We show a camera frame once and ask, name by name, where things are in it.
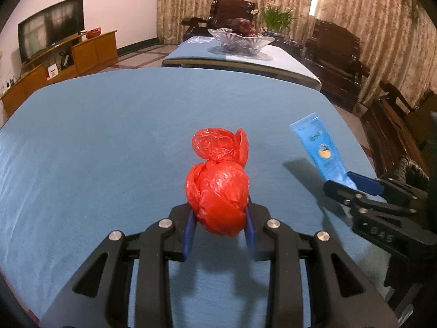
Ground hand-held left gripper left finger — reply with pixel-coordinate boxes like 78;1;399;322
40;205;197;328

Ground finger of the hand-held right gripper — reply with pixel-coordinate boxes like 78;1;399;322
347;171;393;199
324;179;379;217

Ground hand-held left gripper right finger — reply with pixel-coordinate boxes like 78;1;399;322
244;196;398;328

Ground black trash bin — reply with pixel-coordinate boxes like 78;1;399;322
392;155;431;192

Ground blue cream tube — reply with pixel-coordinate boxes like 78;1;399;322
290;112;352;187

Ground red plastic bag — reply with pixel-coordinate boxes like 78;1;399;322
185;127;250;237

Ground dark wooden sofa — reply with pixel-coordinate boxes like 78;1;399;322
360;80;437;185

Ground large blue tablecloth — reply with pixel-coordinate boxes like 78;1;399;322
0;68;376;328

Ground dark wooden armchair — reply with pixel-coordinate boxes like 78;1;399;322
182;0;256;42
304;19;371;106

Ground coffee table with blue cloth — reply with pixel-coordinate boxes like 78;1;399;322
162;36;322;93

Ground dark wooden side table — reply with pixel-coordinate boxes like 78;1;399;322
273;36;306;58

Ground beige patterned curtain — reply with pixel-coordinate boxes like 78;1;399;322
157;0;437;110

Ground glass fruit bowl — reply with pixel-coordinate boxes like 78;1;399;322
208;28;275;55

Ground green potted plant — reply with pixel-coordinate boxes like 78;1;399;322
258;4;296;35

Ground red apples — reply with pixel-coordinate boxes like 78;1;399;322
230;18;260;38

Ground wooden television cabinet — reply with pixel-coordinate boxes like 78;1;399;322
0;30;118;117

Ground flat screen television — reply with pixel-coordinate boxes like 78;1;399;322
18;0;85;64

